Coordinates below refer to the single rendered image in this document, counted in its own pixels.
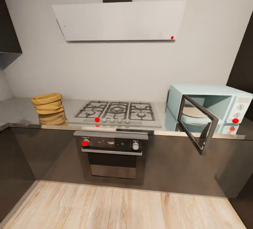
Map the microwave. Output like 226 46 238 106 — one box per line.
167 84 253 156

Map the popcorn bag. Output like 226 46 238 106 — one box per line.
31 93 64 115

